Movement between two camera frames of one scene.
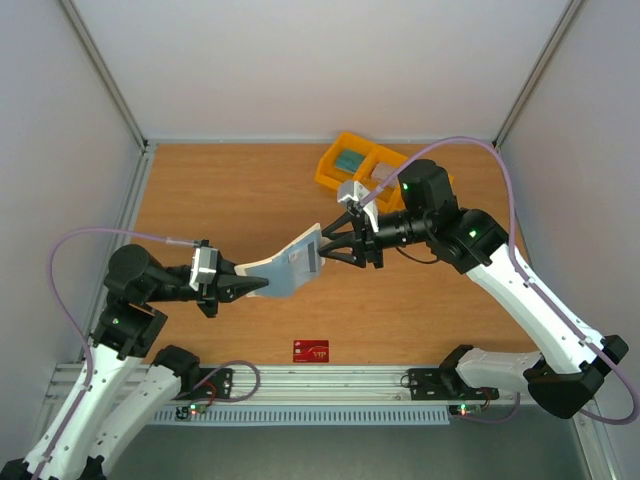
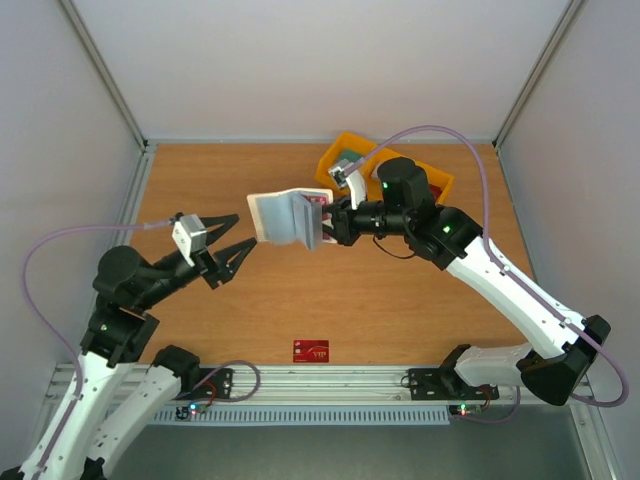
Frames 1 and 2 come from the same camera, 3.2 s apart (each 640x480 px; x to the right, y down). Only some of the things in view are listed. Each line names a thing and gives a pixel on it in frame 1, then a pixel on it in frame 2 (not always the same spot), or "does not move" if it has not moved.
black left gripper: [225, 286] → [210, 268]
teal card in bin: [348, 160] does not move
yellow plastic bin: [355, 158] does not move
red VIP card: [310, 351] does not move
